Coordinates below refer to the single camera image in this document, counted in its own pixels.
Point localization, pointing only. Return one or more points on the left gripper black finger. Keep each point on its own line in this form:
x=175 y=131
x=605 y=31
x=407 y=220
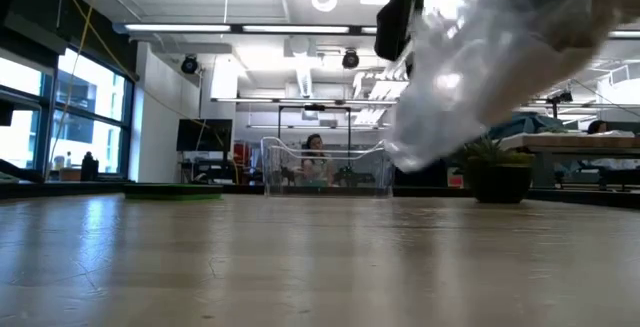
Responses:
x=395 y=27

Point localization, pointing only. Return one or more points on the clear plastic bag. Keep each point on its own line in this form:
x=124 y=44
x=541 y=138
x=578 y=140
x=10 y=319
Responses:
x=450 y=92

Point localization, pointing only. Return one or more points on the clear plastic bin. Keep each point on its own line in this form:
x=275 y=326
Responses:
x=280 y=167

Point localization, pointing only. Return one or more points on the black ceiling spotlight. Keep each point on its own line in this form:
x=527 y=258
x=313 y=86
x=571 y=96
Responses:
x=189 y=64
x=350 y=59

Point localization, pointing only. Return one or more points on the black metal stand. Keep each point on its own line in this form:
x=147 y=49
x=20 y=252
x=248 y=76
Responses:
x=554 y=104
x=315 y=107

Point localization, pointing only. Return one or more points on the person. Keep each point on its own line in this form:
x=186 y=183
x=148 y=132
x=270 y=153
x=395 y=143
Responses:
x=596 y=127
x=316 y=162

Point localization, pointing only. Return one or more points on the blue cloth pile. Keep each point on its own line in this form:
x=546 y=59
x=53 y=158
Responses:
x=525 y=123

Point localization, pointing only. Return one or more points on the potted succulent plant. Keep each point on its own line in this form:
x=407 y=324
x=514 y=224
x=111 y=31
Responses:
x=500 y=182

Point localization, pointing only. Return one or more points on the red cabinet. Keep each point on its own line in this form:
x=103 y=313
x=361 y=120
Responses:
x=243 y=154

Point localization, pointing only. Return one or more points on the wooden workbench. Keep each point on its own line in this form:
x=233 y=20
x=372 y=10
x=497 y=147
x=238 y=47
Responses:
x=575 y=142

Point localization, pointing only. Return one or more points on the black monitor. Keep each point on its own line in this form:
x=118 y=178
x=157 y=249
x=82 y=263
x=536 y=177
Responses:
x=205 y=134

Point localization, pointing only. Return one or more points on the ceiling light strip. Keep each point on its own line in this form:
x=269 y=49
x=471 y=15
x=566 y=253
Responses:
x=175 y=27

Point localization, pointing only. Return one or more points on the green container lid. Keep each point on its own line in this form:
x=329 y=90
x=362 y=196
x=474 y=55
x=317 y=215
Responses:
x=172 y=192

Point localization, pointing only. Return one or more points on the large window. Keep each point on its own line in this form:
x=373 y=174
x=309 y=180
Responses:
x=90 y=87

